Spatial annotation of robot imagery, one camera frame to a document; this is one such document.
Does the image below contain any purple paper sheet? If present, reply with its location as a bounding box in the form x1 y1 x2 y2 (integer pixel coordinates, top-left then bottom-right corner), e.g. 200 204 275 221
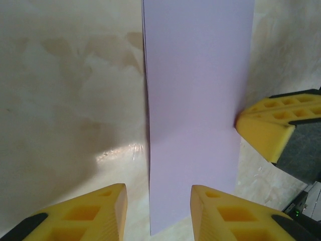
141 0 254 236

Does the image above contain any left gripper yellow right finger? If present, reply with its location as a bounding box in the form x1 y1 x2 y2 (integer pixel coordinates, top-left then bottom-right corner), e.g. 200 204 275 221
190 184 301 241

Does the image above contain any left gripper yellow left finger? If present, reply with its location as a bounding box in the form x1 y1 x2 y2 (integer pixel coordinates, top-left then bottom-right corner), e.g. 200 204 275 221
5 183 128 241

